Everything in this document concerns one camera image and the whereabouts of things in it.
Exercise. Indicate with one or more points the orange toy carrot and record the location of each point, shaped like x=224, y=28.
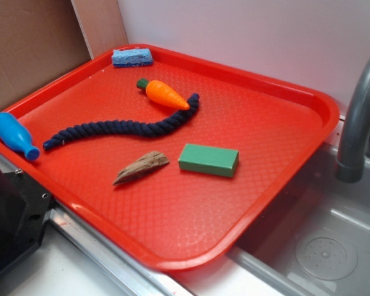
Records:
x=161, y=93

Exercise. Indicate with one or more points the brown wood piece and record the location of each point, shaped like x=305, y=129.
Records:
x=145, y=165

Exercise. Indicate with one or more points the blue sponge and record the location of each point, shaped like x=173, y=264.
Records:
x=132, y=57

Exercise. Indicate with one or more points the red plastic tray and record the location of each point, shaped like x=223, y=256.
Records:
x=172, y=219

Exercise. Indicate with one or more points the grey sink basin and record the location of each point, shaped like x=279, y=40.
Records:
x=314, y=237

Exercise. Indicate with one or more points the green rectangular block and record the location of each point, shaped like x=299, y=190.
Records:
x=209, y=160

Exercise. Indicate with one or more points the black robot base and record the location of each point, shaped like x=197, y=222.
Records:
x=24, y=211

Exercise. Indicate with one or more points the grey faucet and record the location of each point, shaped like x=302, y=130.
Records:
x=354, y=145

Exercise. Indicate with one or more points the brown cardboard panel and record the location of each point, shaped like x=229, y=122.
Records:
x=42, y=40

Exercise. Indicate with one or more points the blue plastic bottle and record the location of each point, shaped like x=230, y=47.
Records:
x=16, y=137

